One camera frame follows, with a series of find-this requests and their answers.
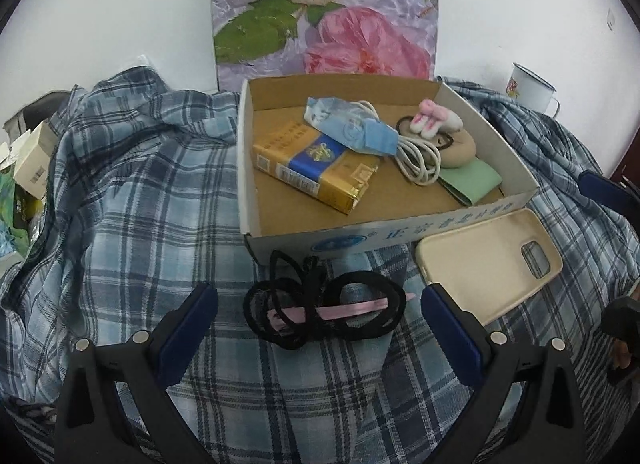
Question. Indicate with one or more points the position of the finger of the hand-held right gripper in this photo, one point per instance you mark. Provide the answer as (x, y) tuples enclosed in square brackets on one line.
[(600, 189)]

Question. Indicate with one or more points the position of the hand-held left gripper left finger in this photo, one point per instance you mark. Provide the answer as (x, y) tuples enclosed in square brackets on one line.
[(187, 334)]

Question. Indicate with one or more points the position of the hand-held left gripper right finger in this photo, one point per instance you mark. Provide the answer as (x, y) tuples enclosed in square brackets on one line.
[(450, 334)]

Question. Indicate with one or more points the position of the cardboard box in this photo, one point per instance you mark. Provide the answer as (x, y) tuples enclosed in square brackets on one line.
[(280, 224)]

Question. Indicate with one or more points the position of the beige round silicone cover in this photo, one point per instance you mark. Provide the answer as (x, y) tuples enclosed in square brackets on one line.
[(457, 151)]

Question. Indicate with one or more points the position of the blue tissue packet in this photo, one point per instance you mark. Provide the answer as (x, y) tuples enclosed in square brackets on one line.
[(350, 126)]

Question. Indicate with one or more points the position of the person's right hand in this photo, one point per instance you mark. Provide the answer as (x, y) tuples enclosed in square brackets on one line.
[(621, 354)]

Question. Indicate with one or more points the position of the beige phone case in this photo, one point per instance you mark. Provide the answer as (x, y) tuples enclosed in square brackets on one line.
[(480, 264)]

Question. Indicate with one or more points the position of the white enamel mug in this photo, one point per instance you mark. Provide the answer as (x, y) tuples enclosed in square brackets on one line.
[(530, 88)]

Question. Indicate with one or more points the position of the blue plaid shirt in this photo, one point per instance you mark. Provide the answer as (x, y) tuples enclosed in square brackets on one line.
[(150, 194)]

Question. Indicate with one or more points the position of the gold and blue cigarette pack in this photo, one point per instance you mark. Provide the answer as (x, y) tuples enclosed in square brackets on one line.
[(310, 168)]

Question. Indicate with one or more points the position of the small white carton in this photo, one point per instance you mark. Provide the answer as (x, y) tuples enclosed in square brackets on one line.
[(35, 158)]

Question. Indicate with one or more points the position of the dark grey bag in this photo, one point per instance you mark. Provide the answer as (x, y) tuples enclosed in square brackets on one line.
[(35, 111)]

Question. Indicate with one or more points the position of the flower painting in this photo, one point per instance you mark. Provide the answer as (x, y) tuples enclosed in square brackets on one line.
[(325, 18)]

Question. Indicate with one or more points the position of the white wall socket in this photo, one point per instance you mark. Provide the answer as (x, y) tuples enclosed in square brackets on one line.
[(611, 18)]

